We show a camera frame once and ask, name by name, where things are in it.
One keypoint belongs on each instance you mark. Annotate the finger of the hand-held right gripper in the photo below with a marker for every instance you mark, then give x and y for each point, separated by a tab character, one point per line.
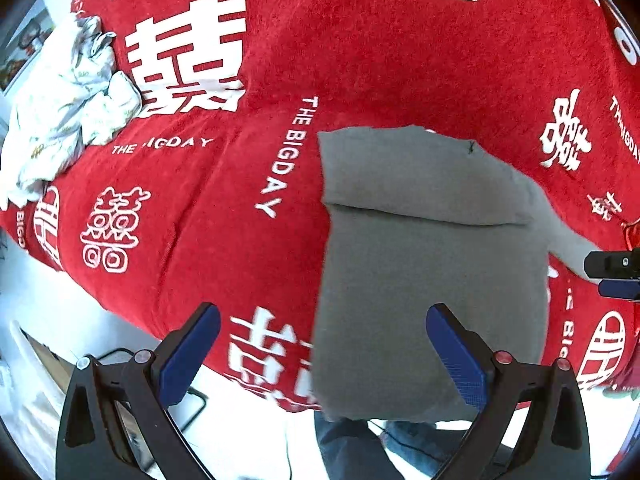
617	287

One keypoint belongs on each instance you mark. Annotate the red printed blanket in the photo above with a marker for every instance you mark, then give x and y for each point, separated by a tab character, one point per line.
280	85

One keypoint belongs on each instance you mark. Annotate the grey small garment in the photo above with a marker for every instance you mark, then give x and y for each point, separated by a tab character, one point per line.
425	280

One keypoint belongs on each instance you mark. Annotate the white patterned crumpled cloth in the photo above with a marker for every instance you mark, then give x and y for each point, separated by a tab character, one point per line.
65	110

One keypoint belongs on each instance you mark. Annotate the person's legs in jeans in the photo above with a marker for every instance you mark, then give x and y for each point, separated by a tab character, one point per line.
350	447

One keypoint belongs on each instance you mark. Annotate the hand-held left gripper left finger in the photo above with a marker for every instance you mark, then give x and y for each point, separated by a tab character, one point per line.
191	355

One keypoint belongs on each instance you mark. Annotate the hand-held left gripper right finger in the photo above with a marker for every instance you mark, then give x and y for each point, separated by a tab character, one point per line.
455	355

